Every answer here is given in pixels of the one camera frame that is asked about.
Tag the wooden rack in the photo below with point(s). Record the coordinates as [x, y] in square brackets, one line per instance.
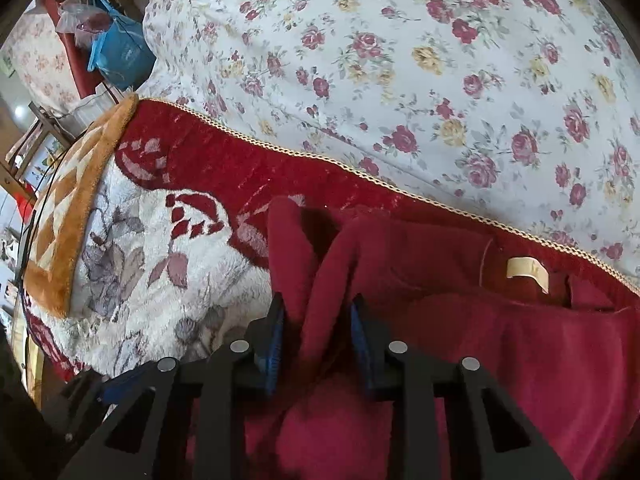
[37, 135]

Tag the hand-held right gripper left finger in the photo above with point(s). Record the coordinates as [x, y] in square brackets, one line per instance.
[272, 350]

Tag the brown bordered plush blanket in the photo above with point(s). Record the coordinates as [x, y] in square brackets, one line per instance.
[60, 280]

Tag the blue bag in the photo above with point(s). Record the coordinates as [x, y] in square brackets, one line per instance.
[122, 55]

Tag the floral bed sheet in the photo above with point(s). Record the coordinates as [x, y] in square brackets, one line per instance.
[400, 85]

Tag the clear plastic bag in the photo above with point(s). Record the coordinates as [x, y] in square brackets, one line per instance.
[80, 20]

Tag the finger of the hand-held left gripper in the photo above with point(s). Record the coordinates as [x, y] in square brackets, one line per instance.
[117, 387]

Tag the pink floral cushion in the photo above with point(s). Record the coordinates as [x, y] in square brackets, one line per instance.
[42, 60]

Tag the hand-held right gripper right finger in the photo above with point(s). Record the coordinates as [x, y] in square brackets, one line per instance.
[362, 350]

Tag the dark red pants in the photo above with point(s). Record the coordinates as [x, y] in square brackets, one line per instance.
[500, 360]

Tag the red and white fleece blanket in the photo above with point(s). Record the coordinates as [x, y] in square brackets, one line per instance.
[150, 240]

